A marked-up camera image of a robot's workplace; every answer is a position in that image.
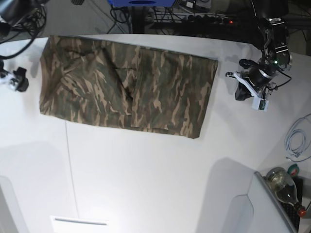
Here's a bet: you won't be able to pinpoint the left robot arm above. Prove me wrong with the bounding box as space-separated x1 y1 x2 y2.
235 0 292 101

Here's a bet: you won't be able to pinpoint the camouflage t-shirt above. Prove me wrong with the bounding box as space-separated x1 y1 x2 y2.
39 36 218 139

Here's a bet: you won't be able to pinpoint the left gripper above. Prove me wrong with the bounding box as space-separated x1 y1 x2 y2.
235 68 273 101

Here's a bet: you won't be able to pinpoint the black coiled cables on floor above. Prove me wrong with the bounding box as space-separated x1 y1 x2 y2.
9 0 48 37

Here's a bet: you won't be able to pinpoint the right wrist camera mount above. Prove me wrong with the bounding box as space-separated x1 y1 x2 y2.
0 70 19 91

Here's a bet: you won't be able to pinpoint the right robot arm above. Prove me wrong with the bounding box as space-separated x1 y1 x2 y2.
0 0 48 92

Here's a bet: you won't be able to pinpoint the black power strip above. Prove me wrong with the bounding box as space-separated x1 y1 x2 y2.
186 14 238 26

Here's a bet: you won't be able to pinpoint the green tape roll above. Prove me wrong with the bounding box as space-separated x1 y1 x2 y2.
287 164 300 177

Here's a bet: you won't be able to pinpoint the white coiled cable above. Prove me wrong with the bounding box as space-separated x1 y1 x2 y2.
284 114 311 163

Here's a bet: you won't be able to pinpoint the clear plastic bottle red cap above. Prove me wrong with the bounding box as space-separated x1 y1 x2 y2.
266 167 307 218

